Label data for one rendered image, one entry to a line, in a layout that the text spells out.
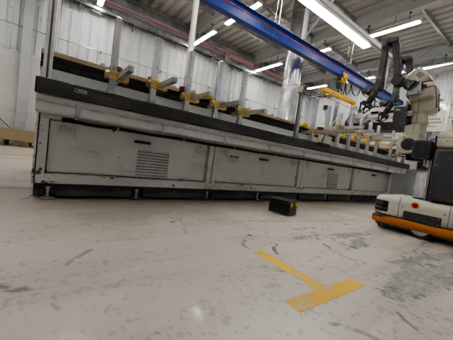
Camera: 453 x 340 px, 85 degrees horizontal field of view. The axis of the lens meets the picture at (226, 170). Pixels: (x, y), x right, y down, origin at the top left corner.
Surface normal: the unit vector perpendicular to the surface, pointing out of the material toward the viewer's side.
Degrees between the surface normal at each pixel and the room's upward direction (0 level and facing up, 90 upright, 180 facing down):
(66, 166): 90
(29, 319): 0
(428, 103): 90
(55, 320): 0
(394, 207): 90
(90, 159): 86
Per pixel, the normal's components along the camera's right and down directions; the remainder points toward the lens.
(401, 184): -0.81, -0.07
